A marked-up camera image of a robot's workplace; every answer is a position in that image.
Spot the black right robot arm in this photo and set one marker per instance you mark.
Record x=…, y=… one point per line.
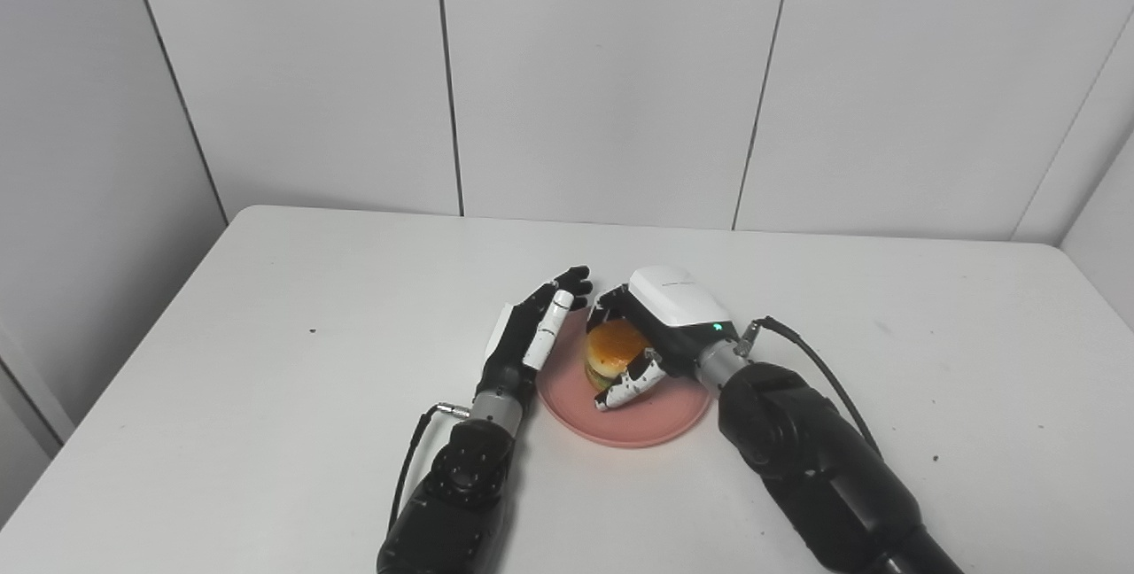
x=815, y=468

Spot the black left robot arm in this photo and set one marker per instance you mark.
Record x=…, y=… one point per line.
x=456, y=494

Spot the toy hamburger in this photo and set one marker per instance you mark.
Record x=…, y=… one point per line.
x=613, y=352

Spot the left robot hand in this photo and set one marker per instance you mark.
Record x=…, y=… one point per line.
x=527, y=344

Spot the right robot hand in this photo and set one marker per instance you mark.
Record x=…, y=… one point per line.
x=673, y=326

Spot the pink plate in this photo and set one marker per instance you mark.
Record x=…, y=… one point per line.
x=633, y=414

